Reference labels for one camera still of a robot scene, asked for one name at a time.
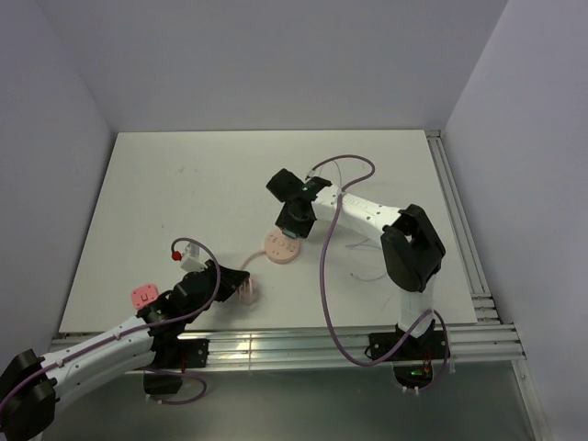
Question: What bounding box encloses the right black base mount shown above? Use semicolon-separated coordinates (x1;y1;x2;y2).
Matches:
364;323;451;393

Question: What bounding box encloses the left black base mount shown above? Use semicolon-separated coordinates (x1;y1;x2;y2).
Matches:
142;338;209;399

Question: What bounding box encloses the pink plug adapter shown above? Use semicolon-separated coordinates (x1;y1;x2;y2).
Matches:
130;284;159;311

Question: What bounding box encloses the teal plug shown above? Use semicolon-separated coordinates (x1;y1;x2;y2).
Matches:
282;228;299;239

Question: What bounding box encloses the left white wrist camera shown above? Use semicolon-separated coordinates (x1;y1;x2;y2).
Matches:
171;243;206;272

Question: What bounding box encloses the aluminium front rail frame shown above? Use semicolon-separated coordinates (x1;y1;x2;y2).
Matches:
27;321;527;441

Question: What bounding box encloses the pink cord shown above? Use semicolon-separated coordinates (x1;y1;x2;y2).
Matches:
238;250;267;307

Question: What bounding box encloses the pink round power strip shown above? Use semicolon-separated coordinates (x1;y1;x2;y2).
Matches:
264;228;301;265

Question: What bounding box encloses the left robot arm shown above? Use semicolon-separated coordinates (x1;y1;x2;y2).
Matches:
1;260;250;440

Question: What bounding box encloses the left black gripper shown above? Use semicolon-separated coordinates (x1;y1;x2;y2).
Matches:
184;258;249;323

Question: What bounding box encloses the light blue thin cable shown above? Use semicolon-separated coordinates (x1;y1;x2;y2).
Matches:
330;160;391;282

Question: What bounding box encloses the aluminium right side rail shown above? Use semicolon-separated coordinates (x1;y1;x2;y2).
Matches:
425;130;502;325

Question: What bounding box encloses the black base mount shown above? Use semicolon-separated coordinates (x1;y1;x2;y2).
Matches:
364;323;451;393
142;338;209;399

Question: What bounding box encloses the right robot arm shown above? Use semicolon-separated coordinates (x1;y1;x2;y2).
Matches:
266;169;446;358

